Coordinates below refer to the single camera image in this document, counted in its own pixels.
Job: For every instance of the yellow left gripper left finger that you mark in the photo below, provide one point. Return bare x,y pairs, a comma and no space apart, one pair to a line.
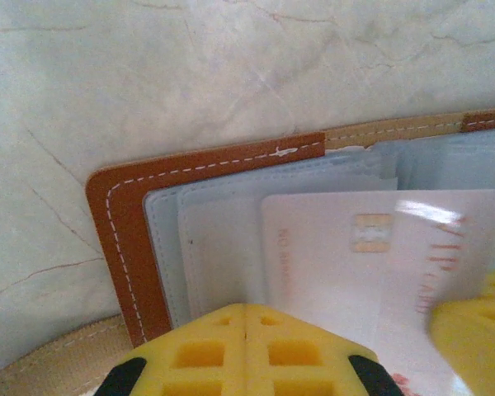
231,371

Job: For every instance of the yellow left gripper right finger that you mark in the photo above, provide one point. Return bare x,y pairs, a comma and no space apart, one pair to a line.
260,371

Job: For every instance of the white credit card red lettering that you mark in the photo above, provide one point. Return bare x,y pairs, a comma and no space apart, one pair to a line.
334,268

